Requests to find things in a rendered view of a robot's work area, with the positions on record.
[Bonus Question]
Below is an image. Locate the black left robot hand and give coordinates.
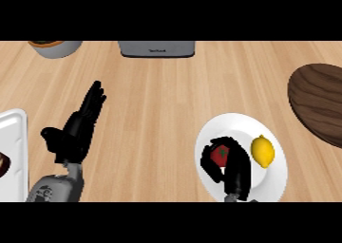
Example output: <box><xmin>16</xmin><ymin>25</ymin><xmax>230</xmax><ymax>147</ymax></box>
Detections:
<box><xmin>40</xmin><ymin>80</ymin><xmax>107</xmax><ymax>165</ymax></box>

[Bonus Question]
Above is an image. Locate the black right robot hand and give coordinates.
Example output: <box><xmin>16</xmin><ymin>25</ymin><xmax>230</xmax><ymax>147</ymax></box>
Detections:
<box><xmin>199</xmin><ymin>136</ymin><xmax>254</xmax><ymax>202</ymax></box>

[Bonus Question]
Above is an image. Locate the white round plate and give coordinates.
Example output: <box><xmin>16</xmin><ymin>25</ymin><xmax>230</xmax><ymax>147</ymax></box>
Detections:
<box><xmin>193</xmin><ymin>112</ymin><xmax>289</xmax><ymax>203</ymax></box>

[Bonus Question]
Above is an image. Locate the dark wooden bowl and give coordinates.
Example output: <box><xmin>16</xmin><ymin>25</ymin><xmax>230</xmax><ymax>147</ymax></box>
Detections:
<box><xmin>286</xmin><ymin>63</ymin><xmax>342</xmax><ymax>152</ymax></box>

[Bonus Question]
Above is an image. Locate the yellow lemon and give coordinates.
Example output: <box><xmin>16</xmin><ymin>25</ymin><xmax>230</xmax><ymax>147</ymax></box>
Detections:
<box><xmin>249</xmin><ymin>134</ymin><xmax>276</xmax><ymax>169</ymax></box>

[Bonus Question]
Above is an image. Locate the white rectangular tray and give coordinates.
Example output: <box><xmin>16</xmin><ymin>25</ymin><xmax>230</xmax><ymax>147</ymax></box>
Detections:
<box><xmin>0</xmin><ymin>107</ymin><xmax>29</xmax><ymax>203</ymax></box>

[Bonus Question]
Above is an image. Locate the grey plant pot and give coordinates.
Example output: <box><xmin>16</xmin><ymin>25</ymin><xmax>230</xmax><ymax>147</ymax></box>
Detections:
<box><xmin>26</xmin><ymin>41</ymin><xmax>84</xmax><ymax>60</ymax></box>

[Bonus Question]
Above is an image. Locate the grey appliance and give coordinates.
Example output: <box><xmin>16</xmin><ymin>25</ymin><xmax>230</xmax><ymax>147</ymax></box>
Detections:
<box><xmin>116</xmin><ymin>41</ymin><xmax>197</xmax><ymax>59</ymax></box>

